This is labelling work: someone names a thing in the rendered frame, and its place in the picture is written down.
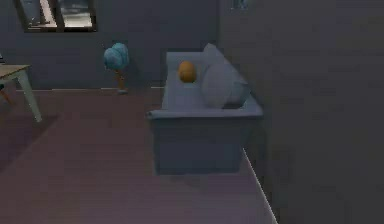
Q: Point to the grey-blue sofa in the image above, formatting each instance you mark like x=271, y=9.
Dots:
x=196, y=140

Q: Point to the pale grey cushion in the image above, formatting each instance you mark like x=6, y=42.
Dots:
x=216, y=85

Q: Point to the orange ball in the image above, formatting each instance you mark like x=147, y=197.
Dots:
x=186, y=71

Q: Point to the grey-blue cushion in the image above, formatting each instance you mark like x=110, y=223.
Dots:
x=240, y=95

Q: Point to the teal globe floor lamp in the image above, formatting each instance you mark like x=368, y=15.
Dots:
x=116, y=58

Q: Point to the dark framed window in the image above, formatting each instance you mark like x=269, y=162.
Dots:
x=56, y=15

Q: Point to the wooden table with white legs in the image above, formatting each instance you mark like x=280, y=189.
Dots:
x=15, y=71

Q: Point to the small framed wall picture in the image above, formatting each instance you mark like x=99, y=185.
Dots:
x=239, y=4

